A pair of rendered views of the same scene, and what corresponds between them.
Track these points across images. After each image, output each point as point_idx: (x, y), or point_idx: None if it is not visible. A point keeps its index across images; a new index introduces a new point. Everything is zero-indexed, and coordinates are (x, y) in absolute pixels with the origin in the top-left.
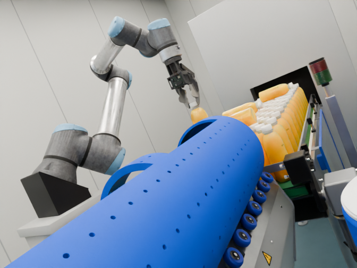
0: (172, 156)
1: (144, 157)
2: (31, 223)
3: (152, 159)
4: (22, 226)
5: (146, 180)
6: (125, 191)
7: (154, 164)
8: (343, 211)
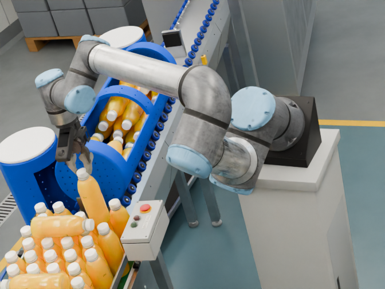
0: (97, 97)
1: (108, 90)
2: (322, 136)
3: (104, 90)
4: (336, 133)
5: (104, 84)
6: (109, 77)
7: (102, 89)
8: (54, 142)
